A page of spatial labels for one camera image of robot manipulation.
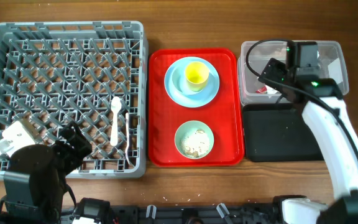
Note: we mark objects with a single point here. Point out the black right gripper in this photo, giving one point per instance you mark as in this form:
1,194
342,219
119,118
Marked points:
273,68

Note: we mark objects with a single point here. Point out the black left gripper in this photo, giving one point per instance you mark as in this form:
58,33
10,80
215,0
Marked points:
73,158

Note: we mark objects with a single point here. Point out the red snack wrapper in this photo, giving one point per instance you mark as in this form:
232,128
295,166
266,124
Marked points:
262,90

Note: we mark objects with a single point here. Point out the white plastic spoon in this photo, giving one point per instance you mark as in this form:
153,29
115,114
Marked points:
115,107

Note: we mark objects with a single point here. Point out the white plastic fork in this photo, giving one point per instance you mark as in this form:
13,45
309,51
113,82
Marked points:
127,116

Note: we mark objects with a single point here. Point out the mint green bowl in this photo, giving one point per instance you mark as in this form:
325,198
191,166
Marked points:
191,125

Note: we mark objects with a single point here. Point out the rice and food scraps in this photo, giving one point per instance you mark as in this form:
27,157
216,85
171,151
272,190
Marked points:
195,143

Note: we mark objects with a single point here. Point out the white napkin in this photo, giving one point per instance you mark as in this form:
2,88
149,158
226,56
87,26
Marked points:
270,90

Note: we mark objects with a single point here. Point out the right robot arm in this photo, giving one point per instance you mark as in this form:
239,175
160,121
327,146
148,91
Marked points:
321,104

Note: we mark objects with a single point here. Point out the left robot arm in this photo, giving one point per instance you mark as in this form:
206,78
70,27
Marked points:
35,181

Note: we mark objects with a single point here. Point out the grey dishwasher rack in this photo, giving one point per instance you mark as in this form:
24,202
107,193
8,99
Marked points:
52,73

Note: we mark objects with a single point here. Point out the clear plastic bin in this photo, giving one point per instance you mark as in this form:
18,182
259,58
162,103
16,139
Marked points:
330,59

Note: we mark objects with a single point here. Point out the black tray bin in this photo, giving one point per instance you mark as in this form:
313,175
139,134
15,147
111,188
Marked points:
277,133

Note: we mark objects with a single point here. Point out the red plastic tray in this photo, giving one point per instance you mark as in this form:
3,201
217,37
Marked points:
222,114

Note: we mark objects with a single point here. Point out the yellow plastic cup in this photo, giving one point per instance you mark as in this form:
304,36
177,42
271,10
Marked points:
196,74

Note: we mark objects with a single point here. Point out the light blue plate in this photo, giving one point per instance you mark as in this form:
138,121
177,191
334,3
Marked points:
191,101

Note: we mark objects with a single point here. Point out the light blue bowl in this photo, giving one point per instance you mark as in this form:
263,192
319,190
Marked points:
179,80

